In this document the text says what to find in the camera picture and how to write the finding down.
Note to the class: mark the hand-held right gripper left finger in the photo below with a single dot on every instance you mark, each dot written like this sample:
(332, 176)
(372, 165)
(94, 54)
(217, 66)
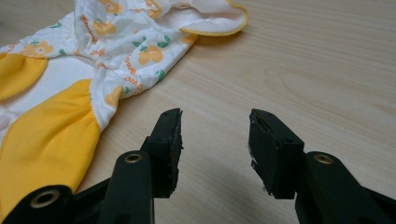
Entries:
(163, 149)

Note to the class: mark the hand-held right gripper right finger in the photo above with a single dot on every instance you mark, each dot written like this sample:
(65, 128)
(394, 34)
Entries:
(277, 155)

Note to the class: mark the white and yellow floral garment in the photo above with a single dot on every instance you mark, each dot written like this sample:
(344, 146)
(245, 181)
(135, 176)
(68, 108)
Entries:
(102, 59)

